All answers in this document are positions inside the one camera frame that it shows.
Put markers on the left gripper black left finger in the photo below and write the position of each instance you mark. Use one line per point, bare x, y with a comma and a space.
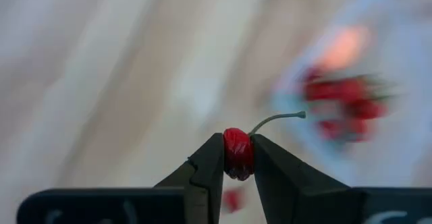
206, 176

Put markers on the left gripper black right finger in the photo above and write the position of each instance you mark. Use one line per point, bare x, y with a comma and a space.
287, 190

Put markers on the red cherry with stem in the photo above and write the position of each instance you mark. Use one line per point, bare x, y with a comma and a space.
238, 149
233, 199

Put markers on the red plastic strawberry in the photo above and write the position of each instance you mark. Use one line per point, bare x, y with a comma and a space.
341, 129
325, 90

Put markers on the red strawberry with leafy stem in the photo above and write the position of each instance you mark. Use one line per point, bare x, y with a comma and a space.
368, 107

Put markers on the orange plastic peach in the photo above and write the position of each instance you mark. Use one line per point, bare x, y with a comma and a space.
344, 48

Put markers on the clear plastic tupperware container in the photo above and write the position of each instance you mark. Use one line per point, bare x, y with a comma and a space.
281, 99

